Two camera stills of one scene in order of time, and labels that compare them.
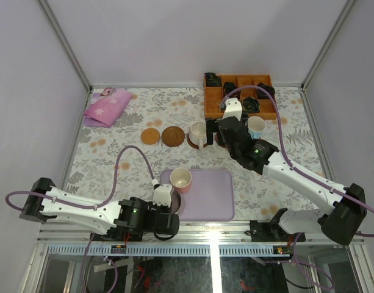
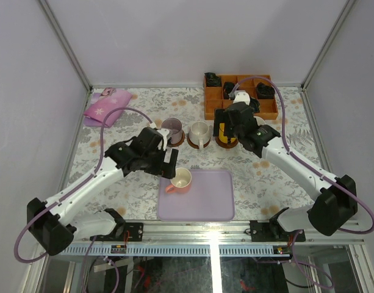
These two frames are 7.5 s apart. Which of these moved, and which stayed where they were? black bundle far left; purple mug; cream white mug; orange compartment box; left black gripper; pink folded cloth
Moved: left black gripper; purple mug
Stayed: cream white mug; black bundle far left; orange compartment box; pink folded cloth
